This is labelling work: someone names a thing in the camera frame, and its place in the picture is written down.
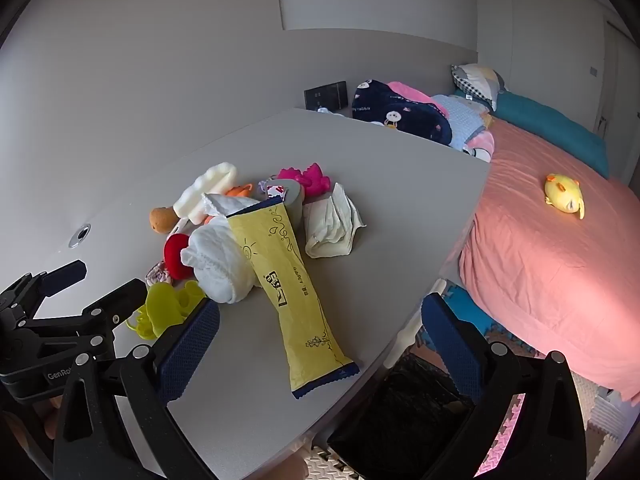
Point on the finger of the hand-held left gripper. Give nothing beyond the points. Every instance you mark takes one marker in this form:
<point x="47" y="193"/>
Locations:
<point x="62" y="274"/>
<point x="120" y="300"/>

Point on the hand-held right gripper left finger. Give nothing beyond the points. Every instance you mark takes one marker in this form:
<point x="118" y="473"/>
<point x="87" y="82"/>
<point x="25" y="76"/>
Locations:
<point x="190" y="345"/>

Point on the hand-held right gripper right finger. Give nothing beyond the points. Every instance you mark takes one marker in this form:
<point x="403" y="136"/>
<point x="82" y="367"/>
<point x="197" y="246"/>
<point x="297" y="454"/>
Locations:
<point x="450" y="350"/>

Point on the yellow-green plastic toy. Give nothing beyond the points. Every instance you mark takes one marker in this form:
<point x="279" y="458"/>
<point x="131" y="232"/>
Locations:
<point x="162" y="310"/>

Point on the red heart toy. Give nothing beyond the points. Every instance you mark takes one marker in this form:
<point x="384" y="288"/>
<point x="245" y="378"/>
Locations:
<point x="175" y="255"/>

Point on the bin with black bag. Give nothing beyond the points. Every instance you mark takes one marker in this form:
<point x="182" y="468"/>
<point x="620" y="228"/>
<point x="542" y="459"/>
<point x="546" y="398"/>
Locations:
<point x="405" y="420"/>

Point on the white diaper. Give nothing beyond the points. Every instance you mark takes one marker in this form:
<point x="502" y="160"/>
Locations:
<point x="220" y="255"/>

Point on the yellow wipes packet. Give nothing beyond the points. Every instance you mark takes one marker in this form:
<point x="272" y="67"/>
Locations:
<point x="295" y="290"/>

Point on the white tissue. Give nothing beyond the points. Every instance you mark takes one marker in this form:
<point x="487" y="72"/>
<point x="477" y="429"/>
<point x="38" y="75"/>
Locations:
<point x="330" y="225"/>

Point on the grey cup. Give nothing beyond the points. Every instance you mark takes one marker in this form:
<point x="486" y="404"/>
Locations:
<point x="295" y="205"/>

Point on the person's left hand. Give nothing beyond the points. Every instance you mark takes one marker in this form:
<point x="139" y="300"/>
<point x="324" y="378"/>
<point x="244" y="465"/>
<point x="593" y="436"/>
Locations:
<point x="52" y="417"/>

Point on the metal desk grommet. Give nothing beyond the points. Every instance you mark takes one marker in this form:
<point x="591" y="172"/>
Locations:
<point x="80" y="235"/>

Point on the brown potato toy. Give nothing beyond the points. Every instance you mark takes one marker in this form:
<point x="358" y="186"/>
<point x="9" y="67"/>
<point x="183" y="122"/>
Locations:
<point x="161" y="220"/>

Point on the bed with pink sheet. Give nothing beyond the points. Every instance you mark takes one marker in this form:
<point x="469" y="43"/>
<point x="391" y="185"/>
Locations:
<point x="540" y="270"/>

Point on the white ice cream toy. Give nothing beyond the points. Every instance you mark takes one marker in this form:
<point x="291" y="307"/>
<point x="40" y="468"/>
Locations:
<point x="207" y="190"/>

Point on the orange plush toy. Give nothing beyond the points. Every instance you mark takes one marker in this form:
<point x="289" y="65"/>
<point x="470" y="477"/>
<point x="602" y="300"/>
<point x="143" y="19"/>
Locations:
<point x="240" y="191"/>

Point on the foam floor mat tiles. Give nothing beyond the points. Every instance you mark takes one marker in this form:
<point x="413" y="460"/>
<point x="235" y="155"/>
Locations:
<point x="605" y="430"/>

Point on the yellow plush toy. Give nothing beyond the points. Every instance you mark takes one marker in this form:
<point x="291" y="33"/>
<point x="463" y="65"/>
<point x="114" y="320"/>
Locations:
<point x="562" y="195"/>

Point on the pink plush toy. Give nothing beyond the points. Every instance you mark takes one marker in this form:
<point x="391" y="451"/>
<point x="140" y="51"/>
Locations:
<point x="305" y="177"/>

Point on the white pink cartoon blanket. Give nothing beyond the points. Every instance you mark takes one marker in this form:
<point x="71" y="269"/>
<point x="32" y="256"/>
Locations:
<point x="480" y="145"/>

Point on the light blue blanket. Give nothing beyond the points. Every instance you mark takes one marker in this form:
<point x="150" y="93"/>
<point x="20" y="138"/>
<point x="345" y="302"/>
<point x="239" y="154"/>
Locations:
<point x="462" y="117"/>

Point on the navy printed blanket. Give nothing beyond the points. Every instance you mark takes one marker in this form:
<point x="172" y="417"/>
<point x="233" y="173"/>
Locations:
<point x="395" y="112"/>

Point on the teal pillow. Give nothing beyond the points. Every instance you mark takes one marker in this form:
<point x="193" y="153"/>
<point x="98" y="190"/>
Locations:
<point x="545" y="125"/>

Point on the small white cloth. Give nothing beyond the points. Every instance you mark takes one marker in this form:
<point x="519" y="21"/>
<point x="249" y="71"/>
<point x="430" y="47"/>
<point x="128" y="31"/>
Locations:
<point x="330" y="111"/>

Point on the patterned pillow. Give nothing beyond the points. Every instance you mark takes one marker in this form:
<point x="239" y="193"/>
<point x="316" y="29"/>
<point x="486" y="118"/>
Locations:
<point x="477" y="82"/>

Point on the black wall panel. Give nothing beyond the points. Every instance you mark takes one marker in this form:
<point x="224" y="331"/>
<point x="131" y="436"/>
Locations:
<point x="325" y="95"/>

